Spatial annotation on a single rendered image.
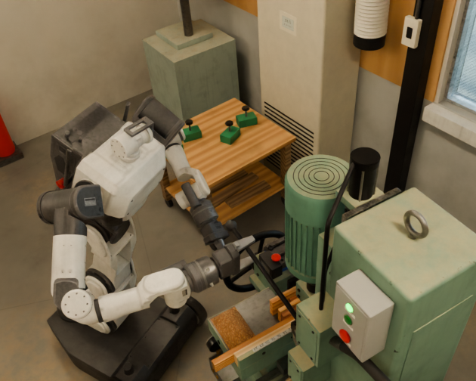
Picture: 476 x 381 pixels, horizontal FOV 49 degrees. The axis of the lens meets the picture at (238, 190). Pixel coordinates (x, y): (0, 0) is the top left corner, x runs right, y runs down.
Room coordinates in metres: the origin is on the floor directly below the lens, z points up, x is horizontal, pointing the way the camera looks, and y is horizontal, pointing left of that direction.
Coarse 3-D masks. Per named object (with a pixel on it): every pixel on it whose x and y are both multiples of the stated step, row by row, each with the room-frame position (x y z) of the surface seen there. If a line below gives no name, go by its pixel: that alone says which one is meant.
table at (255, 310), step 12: (252, 276) 1.12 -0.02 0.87; (264, 288) 1.06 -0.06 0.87; (252, 300) 1.00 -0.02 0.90; (264, 300) 0.99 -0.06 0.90; (240, 312) 0.96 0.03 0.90; (252, 312) 0.95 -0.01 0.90; (264, 312) 0.95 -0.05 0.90; (252, 324) 0.91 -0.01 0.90; (264, 324) 0.90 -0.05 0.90; (216, 336) 0.89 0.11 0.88; (228, 348) 0.83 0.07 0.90; (288, 348) 0.83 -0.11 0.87; (264, 360) 0.79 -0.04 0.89; (276, 360) 0.81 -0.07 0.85; (240, 372) 0.76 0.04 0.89; (252, 372) 0.77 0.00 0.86
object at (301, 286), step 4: (300, 280) 0.96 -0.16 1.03; (296, 284) 0.95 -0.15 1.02; (300, 284) 0.94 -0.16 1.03; (304, 284) 0.94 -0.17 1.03; (296, 288) 0.95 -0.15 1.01; (300, 288) 0.93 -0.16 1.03; (304, 288) 0.93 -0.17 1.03; (296, 292) 0.95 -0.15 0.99; (300, 292) 0.93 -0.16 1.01; (304, 292) 0.91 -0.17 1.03; (308, 292) 0.91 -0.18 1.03; (300, 296) 0.93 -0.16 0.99; (304, 296) 0.91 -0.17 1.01; (308, 296) 0.90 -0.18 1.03; (300, 300) 0.93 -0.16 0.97
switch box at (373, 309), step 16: (352, 272) 0.63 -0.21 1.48; (336, 288) 0.60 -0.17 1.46; (352, 288) 0.59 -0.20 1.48; (368, 288) 0.58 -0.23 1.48; (336, 304) 0.60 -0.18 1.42; (352, 304) 0.56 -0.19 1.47; (368, 304) 0.55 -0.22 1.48; (384, 304) 0.55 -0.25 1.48; (336, 320) 0.59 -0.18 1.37; (352, 320) 0.56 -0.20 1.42; (368, 320) 0.52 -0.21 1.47; (384, 320) 0.54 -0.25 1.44; (352, 336) 0.55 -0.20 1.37; (368, 336) 0.52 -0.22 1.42; (384, 336) 0.54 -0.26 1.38; (368, 352) 0.53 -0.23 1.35
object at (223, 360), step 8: (288, 320) 0.89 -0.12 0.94; (272, 328) 0.86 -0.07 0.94; (256, 336) 0.84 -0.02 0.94; (240, 344) 0.82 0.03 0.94; (248, 344) 0.82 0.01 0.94; (232, 352) 0.79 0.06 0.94; (216, 360) 0.77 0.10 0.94; (224, 360) 0.77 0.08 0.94; (232, 360) 0.78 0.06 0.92; (216, 368) 0.76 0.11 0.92
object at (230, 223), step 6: (228, 222) 1.07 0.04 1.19; (234, 222) 1.07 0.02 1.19; (228, 228) 1.06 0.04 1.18; (234, 228) 1.06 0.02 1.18; (252, 252) 0.97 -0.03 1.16; (252, 258) 0.95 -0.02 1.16; (258, 264) 0.93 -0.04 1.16; (264, 270) 0.91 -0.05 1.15; (264, 276) 0.90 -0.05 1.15; (270, 282) 0.87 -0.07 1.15; (276, 288) 0.85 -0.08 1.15; (282, 294) 0.83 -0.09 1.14; (282, 300) 0.82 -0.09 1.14; (288, 306) 0.80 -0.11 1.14; (294, 312) 0.78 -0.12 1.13; (294, 324) 0.74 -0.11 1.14; (294, 330) 0.74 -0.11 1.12
